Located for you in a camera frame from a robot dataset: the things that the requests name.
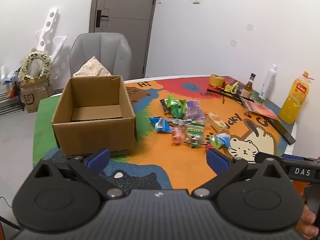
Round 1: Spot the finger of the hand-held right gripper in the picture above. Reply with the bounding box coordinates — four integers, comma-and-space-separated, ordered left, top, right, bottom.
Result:
255, 152, 320, 182

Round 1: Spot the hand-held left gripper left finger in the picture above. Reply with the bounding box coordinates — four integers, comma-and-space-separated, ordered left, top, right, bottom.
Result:
32, 148, 125, 200

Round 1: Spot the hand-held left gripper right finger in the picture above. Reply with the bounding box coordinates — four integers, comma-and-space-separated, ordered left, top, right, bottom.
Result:
191, 147, 288, 200

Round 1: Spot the green white snack packet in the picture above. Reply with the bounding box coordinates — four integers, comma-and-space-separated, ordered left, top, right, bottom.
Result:
184, 121, 206, 147

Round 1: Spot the beige biscuit packet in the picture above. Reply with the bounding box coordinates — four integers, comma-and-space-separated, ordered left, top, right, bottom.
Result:
205, 112, 229, 133

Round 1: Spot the purple label wafer packet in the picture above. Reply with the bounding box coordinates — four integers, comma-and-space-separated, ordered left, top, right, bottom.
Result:
185, 100, 206, 121

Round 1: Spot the person's right hand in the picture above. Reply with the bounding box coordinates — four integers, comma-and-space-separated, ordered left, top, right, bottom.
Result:
297, 209, 320, 239

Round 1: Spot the blue green candy packet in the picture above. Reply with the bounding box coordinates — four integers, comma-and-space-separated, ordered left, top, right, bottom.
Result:
206, 133, 231, 148

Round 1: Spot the colourful cat table mat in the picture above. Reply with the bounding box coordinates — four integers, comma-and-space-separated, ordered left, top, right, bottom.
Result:
51, 74, 297, 190

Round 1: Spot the long black box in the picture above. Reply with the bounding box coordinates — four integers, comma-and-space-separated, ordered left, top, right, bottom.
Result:
269, 119, 296, 145

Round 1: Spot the red pink snack packet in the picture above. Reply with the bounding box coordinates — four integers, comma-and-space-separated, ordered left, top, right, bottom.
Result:
171, 127, 185, 145

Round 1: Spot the clear snack packet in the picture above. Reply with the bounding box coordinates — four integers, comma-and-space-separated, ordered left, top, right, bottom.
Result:
166, 117, 185, 128

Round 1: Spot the green mat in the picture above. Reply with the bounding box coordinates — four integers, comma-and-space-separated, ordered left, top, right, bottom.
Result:
32, 94, 63, 168

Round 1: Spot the black stick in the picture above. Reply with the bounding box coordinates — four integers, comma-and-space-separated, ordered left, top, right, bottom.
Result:
207, 89, 244, 103

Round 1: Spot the blue snack packet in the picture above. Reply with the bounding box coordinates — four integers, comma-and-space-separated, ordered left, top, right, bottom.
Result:
149, 116, 171, 132

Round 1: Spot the red printed packet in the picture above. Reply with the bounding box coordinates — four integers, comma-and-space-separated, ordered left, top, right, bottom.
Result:
240, 96, 280, 120

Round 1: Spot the orange juice bottle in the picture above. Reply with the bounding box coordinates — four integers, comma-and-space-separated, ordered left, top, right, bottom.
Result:
279, 71, 310, 125

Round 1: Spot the yellow green tape dispenser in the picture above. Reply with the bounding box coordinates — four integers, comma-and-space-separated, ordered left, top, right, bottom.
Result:
224, 81, 240, 94

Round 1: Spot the brown glass bottle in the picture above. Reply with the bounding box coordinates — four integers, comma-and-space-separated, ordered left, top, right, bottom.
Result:
240, 73, 257, 99

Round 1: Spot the yellow tape roll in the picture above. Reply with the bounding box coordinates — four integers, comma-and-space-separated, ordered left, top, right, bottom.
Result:
209, 74, 225, 87

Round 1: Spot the taped cardboard box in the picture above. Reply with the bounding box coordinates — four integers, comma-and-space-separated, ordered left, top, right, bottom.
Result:
19, 76, 53, 113

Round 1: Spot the polka dot pillow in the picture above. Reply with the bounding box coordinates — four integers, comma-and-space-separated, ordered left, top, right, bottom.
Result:
72, 56, 112, 77

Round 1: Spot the white spray bottle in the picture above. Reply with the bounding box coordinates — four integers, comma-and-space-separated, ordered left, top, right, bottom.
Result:
259, 64, 278, 100

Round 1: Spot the black shoe rack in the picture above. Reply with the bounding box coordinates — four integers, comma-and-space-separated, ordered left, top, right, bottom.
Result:
0, 90, 27, 117

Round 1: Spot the grey chair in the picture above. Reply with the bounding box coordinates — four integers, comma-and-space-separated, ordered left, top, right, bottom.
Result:
69, 32, 132, 80

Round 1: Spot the blue plastic bag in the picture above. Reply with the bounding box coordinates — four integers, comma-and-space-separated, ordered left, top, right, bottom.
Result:
4, 70, 20, 83

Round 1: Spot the white plastic rack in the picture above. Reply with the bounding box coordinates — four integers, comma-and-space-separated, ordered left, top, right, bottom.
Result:
35, 7, 68, 62

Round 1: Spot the grey door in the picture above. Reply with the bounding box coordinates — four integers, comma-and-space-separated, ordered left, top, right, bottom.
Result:
89, 0, 160, 78

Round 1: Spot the black floor cable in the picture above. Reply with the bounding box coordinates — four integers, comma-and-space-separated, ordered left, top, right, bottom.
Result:
0, 196, 13, 208

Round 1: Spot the panda print cushion ring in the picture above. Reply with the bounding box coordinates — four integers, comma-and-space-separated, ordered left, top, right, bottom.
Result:
19, 48, 52, 82

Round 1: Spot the black door handle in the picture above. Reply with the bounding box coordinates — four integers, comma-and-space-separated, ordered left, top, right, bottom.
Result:
96, 10, 110, 28

